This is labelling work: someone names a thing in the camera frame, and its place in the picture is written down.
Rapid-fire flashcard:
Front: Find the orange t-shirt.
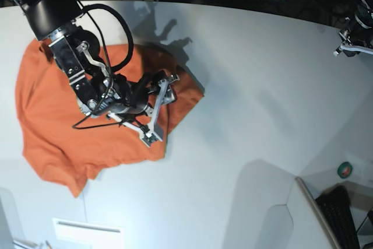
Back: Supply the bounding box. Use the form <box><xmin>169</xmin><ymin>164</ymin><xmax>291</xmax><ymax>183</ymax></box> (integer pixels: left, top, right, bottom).
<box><xmin>15</xmin><ymin>40</ymin><xmax>203</xmax><ymax>197</ymax></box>

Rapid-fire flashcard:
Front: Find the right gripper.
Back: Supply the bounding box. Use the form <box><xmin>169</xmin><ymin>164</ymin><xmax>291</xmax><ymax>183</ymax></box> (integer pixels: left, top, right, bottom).
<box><xmin>96</xmin><ymin>71</ymin><xmax>180</xmax><ymax>146</ymax></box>

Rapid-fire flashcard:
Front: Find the black keyboard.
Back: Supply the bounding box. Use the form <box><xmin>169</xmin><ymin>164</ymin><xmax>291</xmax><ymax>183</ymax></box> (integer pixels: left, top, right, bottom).
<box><xmin>316</xmin><ymin>185</ymin><xmax>360</xmax><ymax>249</ymax></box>

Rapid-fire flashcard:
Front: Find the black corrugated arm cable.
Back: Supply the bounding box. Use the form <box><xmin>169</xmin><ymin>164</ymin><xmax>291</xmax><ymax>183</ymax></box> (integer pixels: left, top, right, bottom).
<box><xmin>80</xmin><ymin>3</ymin><xmax>135</xmax><ymax>75</ymax></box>

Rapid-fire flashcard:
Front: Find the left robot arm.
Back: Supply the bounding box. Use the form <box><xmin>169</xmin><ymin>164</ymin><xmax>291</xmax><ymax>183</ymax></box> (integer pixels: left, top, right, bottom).
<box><xmin>333</xmin><ymin>0</ymin><xmax>372</xmax><ymax>57</ymax></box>

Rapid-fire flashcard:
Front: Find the green tape roll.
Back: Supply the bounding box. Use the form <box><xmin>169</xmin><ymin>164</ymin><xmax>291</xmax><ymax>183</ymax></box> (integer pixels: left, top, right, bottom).
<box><xmin>337</xmin><ymin>162</ymin><xmax>353</xmax><ymax>179</ymax></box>

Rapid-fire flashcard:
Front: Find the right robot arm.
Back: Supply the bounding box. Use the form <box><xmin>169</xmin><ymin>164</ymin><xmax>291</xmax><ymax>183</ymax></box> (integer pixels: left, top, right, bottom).
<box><xmin>13</xmin><ymin>0</ymin><xmax>179</xmax><ymax>146</ymax></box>

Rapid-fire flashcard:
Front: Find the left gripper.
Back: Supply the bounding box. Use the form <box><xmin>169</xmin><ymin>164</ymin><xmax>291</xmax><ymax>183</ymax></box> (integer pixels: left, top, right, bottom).
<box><xmin>333</xmin><ymin>17</ymin><xmax>373</xmax><ymax>57</ymax></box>

